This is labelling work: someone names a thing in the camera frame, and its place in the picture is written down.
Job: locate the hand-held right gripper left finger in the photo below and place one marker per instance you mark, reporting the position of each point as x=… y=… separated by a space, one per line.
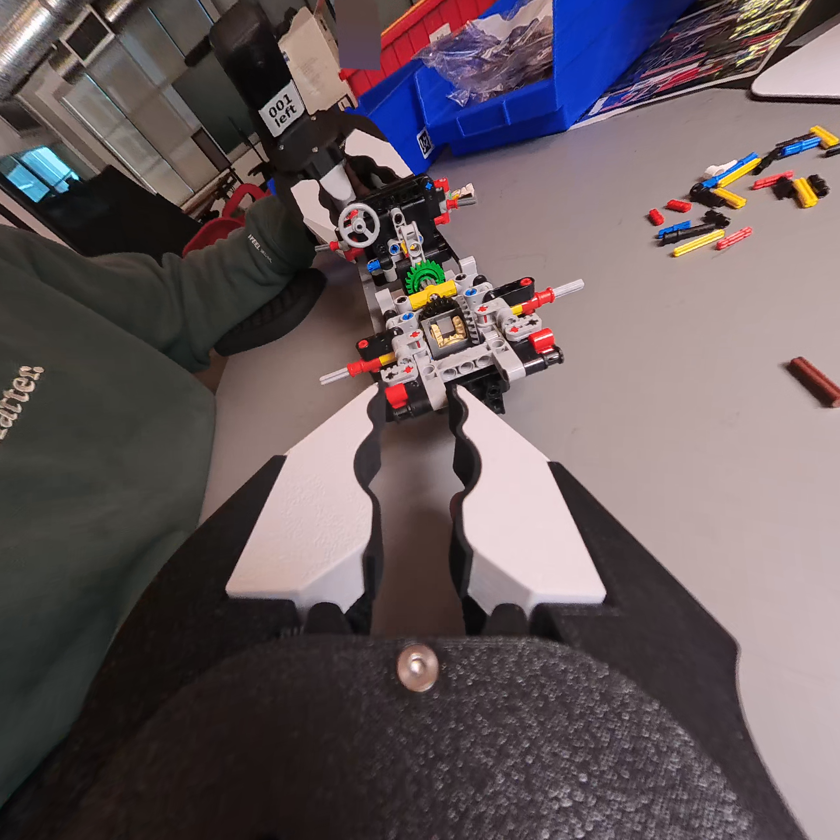
x=308 y=525

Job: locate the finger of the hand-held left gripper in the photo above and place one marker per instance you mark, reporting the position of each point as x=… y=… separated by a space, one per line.
x=380 y=154
x=315 y=207

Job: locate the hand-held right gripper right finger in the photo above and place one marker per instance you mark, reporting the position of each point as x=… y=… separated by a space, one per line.
x=525 y=525

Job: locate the lego car chassis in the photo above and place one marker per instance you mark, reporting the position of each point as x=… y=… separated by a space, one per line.
x=453 y=328

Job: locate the person's left forearm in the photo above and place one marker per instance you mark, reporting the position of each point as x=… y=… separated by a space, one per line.
x=216 y=289

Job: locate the small white lego piece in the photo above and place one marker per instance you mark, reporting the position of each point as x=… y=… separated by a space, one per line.
x=466 y=192

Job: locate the brown lego axle connector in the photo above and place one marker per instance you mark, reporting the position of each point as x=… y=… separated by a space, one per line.
x=814 y=380

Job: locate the lego instruction booklet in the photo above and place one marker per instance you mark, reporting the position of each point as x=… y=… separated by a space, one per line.
x=709 y=46

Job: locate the pile of small lego pins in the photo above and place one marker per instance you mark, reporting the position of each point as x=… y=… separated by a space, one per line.
x=735 y=190

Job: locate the labelled blue storage bin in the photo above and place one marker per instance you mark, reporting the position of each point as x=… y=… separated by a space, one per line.
x=387 y=124

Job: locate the red chair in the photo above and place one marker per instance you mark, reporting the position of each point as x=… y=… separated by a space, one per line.
x=223 y=223

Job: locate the red storage bin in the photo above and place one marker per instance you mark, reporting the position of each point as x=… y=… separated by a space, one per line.
x=407 y=46

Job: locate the black wrist rest cushion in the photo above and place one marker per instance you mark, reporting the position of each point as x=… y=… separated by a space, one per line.
x=275 y=315

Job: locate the clear plastic parts bag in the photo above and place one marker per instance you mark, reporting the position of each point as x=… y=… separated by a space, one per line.
x=499 y=52

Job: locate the black monitor screen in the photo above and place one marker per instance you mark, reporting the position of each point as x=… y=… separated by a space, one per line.
x=111 y=216

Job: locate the large blue storage bin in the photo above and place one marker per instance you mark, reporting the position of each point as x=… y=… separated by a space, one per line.
x=577 y=92

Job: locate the person's green sweatshirt torso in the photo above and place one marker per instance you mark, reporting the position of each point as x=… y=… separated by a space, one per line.
x=85 y=492

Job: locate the white stand base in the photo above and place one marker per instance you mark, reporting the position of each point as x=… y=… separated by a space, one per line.
x=807 y=72

